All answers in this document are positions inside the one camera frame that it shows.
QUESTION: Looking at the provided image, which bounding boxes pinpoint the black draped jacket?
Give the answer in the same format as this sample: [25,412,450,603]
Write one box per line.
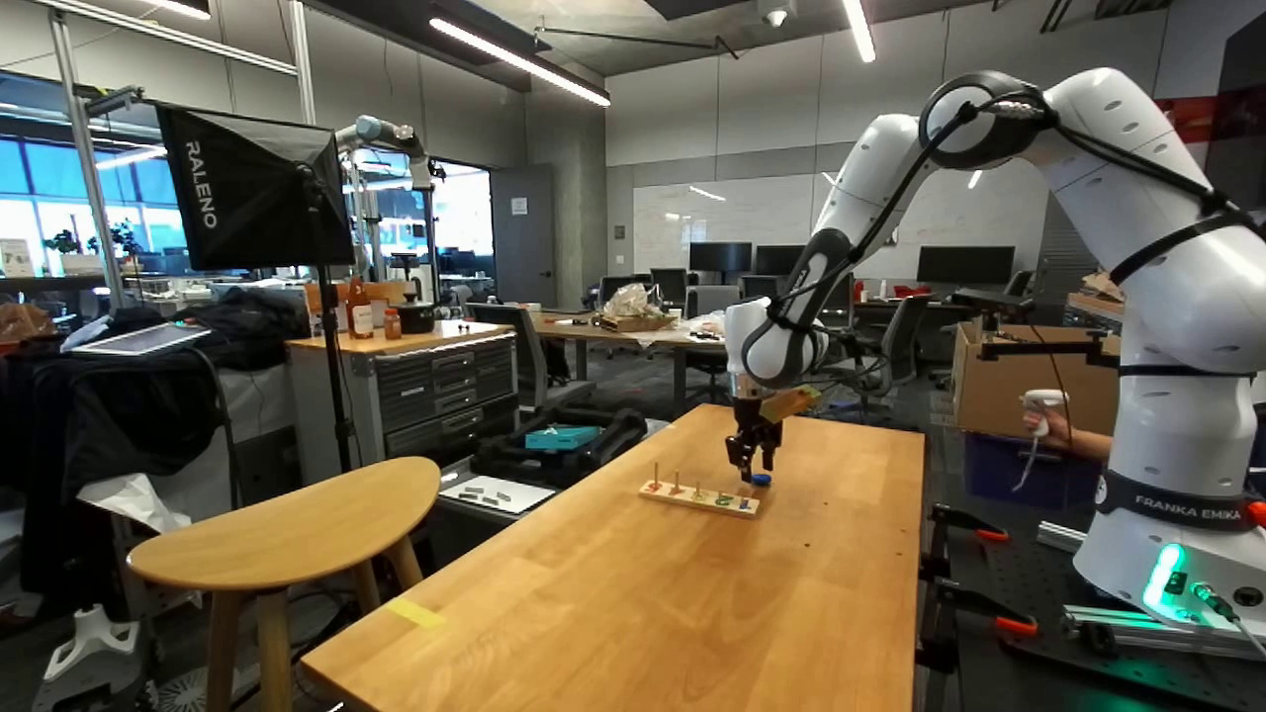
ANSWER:
[0,341,228,606]

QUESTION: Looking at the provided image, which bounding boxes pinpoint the grey door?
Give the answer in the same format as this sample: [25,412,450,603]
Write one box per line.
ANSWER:
[495,161,561,314]

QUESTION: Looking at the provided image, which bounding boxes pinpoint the silver laptop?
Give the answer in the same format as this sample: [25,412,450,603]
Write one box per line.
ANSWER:
[60,316,219,364]

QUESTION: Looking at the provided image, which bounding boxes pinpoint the wooden rounded stool table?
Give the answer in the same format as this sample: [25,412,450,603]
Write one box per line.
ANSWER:
[124,451,447,712]

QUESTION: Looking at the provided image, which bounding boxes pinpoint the black bag teal inside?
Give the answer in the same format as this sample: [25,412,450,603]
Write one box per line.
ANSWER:
[472,404,653,491]

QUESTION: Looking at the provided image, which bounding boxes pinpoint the wooden number peg board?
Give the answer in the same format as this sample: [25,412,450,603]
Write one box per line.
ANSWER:
[637,463,766,523]

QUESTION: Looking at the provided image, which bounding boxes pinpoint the white plastic floor object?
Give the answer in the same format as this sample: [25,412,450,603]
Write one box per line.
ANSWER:
[28,603,152,712]

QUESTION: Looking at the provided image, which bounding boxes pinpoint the black office chair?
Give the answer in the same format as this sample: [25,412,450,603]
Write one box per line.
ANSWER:
[835,293,930,429]

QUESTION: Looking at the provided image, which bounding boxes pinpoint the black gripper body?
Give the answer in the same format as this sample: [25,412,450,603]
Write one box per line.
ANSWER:
[727,395,788,451]

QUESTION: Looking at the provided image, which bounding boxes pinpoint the wide black computer monitor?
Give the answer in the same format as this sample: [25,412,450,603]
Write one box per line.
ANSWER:
[914,242,1021,289]

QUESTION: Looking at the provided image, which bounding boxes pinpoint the orange bottles on cabinet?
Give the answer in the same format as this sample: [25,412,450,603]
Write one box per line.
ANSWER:
[339,279,406,345]

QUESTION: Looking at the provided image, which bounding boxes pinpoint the metal vertical pole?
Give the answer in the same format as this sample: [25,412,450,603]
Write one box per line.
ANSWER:
[49,8,132,316]

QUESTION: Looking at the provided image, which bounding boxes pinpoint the person forearm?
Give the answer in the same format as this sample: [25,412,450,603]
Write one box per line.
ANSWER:
[1047,420,1119,469]

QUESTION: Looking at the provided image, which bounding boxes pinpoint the black softbox light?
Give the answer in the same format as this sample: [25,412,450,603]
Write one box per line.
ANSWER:
[152,99,359,279]

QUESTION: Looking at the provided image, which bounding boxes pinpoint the blue storage bin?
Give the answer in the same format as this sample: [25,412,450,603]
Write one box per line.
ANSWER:
[962,432,1115,520]

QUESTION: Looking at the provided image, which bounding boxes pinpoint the brown cardboard box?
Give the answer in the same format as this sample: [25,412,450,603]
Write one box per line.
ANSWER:
[950,316,1126,444]

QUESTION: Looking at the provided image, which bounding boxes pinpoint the wall whiteboard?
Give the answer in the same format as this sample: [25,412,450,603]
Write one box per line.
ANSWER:
[625,172,850,279]

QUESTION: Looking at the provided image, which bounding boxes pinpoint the orange black bar clamp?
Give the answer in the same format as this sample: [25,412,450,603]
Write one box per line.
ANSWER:
[922,502,1018,553]
[919,575,1047,669]

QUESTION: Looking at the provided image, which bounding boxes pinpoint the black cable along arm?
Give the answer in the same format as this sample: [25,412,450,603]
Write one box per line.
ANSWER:
[741,68,1266,389]

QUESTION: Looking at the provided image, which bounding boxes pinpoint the crumpled beige packing paper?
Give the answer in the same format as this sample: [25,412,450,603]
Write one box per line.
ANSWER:
[595,281,679,337]

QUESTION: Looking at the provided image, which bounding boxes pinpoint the yellow wrist camera mount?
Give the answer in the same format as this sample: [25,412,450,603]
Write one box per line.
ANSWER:
[760,384,824,429]

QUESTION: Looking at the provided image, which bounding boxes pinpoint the grey drawer cabinet wooden top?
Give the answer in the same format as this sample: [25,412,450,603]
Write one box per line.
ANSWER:
[286,316,524,488]

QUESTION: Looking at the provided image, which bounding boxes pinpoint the yellow tape strip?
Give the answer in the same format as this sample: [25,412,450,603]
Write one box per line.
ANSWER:
[383,599,450,635]

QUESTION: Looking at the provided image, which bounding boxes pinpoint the black light stand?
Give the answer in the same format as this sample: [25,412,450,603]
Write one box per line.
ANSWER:
[314,260,359,475]

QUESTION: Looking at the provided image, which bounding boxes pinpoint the white handheld controller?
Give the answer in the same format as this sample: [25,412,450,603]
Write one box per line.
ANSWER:
[1018,384,1072,449]

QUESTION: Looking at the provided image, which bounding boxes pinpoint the long ceiling light strip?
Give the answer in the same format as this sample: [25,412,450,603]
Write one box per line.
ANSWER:
[425,11,619,117]

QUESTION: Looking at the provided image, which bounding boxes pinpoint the wooden work desk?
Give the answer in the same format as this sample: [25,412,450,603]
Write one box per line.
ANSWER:
[529,308,733,407]

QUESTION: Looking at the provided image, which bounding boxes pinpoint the short ceiling light strip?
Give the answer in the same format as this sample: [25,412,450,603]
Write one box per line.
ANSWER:
[838,0,884,68]

